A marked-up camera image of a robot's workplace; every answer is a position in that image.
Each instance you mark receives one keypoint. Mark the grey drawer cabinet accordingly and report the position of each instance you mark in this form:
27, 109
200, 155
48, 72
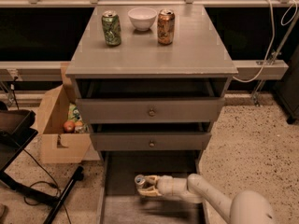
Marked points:
196, 52

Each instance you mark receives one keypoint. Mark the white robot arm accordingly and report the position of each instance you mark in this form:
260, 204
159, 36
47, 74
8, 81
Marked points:
247, 207

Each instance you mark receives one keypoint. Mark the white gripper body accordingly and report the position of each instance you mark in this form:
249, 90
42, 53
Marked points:
165, 185

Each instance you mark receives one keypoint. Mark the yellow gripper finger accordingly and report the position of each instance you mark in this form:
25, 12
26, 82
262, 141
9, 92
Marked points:
152, 179
149, 192

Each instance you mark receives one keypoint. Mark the green soda can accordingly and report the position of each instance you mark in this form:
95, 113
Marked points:
111, 27

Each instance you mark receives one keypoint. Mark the dark cabinet at right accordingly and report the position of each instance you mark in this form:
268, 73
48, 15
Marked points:
287, 89

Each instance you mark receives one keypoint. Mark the grey bottom drawer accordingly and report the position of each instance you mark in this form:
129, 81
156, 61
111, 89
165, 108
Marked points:
120, 202

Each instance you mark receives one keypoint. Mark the cardboard box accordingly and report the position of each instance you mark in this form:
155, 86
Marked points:
57, 146

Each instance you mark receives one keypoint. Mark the green snack bag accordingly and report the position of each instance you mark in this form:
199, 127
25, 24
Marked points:
73, 113

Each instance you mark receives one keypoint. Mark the grey middle drawer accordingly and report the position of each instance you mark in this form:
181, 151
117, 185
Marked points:
149, 136

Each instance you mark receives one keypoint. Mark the red apple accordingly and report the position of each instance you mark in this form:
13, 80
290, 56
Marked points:
69, 126

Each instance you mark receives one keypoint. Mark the silver redbull can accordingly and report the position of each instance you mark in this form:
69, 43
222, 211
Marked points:
140, 181

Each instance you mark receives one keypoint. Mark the orange soda can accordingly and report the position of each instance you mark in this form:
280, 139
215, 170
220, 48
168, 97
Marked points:
166, 26

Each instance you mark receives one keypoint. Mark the grey top drawer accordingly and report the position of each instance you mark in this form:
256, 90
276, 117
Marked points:
148, 100

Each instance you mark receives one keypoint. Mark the white ceramic bowl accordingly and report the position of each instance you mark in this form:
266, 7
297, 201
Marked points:
142, 18

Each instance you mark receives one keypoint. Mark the orange fruit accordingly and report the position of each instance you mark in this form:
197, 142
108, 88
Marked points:
78, 123

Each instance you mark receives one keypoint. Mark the grey drawer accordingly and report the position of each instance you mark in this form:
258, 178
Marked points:
148, 100
120, 202
149, 136

